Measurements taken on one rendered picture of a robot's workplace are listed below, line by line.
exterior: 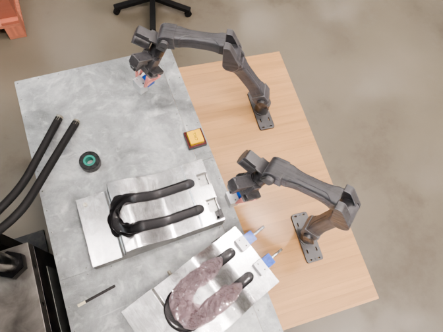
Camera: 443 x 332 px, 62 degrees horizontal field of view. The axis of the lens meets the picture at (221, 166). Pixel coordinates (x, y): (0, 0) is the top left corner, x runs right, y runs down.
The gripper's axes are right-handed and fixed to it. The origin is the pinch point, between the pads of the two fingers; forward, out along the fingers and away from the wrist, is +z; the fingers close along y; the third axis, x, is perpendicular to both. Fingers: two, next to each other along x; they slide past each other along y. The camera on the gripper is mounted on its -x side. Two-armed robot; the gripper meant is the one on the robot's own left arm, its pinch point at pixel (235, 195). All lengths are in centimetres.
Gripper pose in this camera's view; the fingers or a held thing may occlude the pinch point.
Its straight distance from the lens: 137.7
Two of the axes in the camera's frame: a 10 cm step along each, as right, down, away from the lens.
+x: 7.6, -0.9, 6.5
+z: -5.4, 4.7, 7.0
